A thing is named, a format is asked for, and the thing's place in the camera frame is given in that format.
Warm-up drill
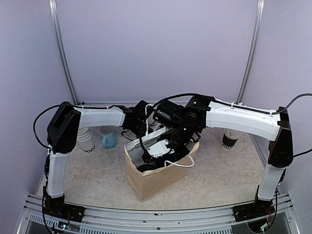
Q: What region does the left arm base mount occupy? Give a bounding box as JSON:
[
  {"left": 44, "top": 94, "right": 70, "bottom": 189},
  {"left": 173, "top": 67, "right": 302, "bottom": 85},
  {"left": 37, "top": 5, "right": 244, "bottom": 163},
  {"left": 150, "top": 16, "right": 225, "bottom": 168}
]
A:
[{"left": 43, "top": 186, "right": 85, "bottom": 223}]

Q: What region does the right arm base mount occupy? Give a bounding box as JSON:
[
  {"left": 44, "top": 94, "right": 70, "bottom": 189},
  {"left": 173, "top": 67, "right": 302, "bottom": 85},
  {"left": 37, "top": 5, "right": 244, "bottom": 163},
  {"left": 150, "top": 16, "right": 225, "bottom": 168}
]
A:
[{"left": 233, "top": 196, "right": 275, "bottom": 222}]

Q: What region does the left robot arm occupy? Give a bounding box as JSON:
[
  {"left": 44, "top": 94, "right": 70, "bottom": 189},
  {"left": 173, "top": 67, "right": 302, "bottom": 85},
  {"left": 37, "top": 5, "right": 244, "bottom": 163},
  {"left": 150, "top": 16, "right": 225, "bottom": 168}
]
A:
[{"left": 44, "top": 100, "right": 151, "bottom": 217}]

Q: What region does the white paper cup stack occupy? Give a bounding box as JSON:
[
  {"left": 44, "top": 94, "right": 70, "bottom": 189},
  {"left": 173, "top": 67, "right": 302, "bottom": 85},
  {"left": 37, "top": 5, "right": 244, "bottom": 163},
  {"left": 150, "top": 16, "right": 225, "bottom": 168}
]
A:
[{"left": 77, "top": 128, "right": 96, "bottom": 154}]

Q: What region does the blue ceramic mug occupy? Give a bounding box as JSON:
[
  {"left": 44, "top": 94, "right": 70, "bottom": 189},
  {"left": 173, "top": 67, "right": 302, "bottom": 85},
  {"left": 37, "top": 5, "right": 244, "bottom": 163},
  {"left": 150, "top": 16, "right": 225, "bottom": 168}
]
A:
[{"left": 98, "top": 126, "right": 117, "bottom": 149}]

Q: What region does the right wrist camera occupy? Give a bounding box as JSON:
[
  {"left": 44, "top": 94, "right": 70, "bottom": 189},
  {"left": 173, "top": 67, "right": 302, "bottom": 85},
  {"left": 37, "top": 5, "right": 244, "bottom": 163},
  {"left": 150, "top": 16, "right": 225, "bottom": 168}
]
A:
[{"left": 142, "top": 139, "right": 175, "bottom": 163}]

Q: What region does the brown paper bag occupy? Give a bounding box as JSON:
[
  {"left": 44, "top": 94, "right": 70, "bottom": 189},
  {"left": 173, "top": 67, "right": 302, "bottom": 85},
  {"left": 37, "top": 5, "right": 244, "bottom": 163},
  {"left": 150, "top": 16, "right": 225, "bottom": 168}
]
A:
[{"left": 124, "top": 125, "right": 199, "bottom": 202}]

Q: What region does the left aluminium frame post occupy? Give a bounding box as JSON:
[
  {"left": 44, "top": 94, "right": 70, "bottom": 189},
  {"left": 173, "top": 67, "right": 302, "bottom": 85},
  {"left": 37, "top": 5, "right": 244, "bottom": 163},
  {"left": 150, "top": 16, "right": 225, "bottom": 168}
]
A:
[{"left": 49, "top": 0, "right": 79, "bottom": 104}]

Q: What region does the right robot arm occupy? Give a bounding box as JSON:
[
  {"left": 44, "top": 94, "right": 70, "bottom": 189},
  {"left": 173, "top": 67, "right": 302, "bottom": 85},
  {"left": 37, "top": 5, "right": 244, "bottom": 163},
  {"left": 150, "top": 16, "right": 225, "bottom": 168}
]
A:
[{"left": 152, "top": 94, "right": 293, "bottom": 216}]

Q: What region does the right aluminium frame post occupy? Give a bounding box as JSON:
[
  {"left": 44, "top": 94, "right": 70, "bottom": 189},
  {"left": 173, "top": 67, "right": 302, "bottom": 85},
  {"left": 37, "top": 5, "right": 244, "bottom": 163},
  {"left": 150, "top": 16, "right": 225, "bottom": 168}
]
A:
[{"left": 236, "top": 0, "right": 265, "bottom": 103}]

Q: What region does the black cup of straws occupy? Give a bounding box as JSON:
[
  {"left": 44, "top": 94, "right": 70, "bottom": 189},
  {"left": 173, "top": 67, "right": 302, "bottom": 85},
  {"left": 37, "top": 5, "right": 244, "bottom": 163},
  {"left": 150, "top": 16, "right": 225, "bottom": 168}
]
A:
[{"left": 221, "top": 129, "right": 242, "bottom": 150}]

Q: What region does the aluminium frame post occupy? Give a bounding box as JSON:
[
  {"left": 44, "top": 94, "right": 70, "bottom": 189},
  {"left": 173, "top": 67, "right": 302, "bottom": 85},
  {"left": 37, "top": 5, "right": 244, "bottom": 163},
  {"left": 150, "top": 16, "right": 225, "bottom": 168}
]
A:
[
  {"left": 236, "top": 0, "right": 265, "bottom": 103},
  {"left": 49, "top": 0, "right": 79, "bottom": 104}
]

